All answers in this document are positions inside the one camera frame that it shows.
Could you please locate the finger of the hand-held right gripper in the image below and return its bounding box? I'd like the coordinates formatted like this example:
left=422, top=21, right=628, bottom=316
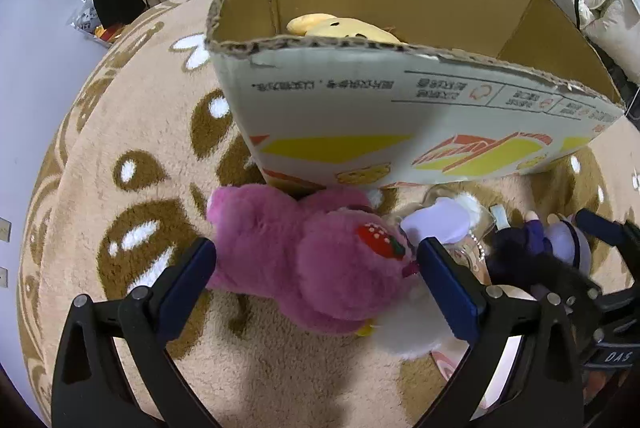
left=565, top=275, right=640, bottom=315
left=574, top=207, right=640, bottom=265

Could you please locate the yellow plush toy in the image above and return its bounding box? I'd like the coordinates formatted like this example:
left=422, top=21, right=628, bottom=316
left=286, top=12, right=403, bottom=45

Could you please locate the pink plush bear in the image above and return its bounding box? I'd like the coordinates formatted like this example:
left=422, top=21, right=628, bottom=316
left=206, top=184, right=426, bottom=338

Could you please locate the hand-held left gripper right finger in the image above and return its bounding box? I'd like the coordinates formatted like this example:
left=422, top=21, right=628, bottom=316
left=414, top=237, right=586, bottom=428

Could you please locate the dark purple plush doll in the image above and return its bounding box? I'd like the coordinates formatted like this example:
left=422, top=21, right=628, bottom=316
left=486, top=211, right=595, bottom=291

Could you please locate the printed packet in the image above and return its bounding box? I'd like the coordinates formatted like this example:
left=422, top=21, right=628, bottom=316
left=66, top=0, right=126, bottom=48

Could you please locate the white and lavender plush toy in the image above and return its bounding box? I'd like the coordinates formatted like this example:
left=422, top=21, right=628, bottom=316
left=372, top=192, right=487, bottom=360

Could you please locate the cardboard box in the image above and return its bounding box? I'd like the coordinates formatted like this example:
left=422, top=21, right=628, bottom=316
left=206, top=0, right=626, bottom=190

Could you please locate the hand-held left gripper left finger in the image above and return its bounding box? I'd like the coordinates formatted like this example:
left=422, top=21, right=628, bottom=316
left=51, top=237, right=223, bottom=428

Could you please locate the beige and brown round rug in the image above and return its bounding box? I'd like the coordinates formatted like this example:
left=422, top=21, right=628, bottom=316
left=15, top=0, right=640, bottom=428

